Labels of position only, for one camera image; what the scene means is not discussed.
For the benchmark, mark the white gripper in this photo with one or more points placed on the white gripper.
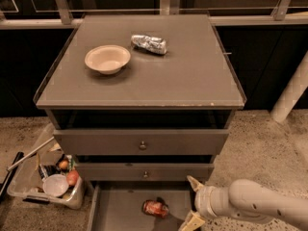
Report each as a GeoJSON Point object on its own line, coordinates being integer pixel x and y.
{"type": "Point", "coordinates": [202, 199]}

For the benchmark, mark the red coke can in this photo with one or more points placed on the red coke can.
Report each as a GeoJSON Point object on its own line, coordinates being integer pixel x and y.
{"type": "Point", "coordinates": [155, 208]}

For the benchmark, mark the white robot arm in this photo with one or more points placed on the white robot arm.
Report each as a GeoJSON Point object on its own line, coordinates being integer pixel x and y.
{"type": "Point", "coordinates": [244, 200]}

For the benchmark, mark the grey drawer cabinet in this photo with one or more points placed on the grey drawer cabinet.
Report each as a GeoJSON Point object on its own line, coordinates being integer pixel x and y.
{"type": "Point", "coordinates": [192, 86]}

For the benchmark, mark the bottom open grey drawer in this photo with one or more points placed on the bottom open grey drawer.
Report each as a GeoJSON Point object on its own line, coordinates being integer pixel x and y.
{"type": "Point", "coordinates": [117, 206]}

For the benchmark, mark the middle grey drawer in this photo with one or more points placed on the middle grey drawer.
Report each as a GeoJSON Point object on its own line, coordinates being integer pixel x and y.
{"type": "Point", "coordinates": [143, 172]}

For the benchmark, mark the top grey drawer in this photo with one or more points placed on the top grey drawer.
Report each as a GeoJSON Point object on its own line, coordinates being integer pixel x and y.
{"type": "Point", "coordinates": [141, 142]}

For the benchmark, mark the red apple in bin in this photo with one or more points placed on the red apple in bin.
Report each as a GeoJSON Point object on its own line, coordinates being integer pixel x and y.
{"type": "Point", "coordinates": [72, 177]}

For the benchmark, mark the orange fruit in bin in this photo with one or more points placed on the orange fruit in bin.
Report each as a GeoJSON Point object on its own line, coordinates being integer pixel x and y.
{"type": "Point", "coordinates": [63, 165]}

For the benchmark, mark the white bowl in bin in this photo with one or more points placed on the white bowl in bin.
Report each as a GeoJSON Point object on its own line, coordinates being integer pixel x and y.
{"type": "Point", "coordinates": [55, 185]}

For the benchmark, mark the clear plastic storage bin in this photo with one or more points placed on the clear plastic storage bin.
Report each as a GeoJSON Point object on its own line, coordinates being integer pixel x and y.
{"type": "Point", "coordinates": [28, 185]}

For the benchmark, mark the dark packet in bin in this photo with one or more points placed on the dark packet in bin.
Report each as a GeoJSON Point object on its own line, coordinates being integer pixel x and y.
{"type": "Point", "coordinates": [46, 171]}

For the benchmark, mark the silver foil chip bag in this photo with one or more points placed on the silver foil chip bag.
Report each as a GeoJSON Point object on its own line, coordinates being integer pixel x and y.
{"type": "Point", "coordinates": [151, 44]}

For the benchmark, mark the white paper bowl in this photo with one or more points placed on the white paper bowl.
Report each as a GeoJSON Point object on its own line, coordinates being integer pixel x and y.
{"type": "Point", "coordinates": [107, 59]}

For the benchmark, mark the white diagonal post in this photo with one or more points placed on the white diagonal post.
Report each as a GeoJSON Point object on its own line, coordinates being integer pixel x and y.
{"type": "Point", "coordinates": [293, 91]}

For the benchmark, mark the metal window rail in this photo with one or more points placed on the metal window rail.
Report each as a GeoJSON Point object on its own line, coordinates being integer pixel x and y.
{"type": "Point", "coordinates": [284, 12]}

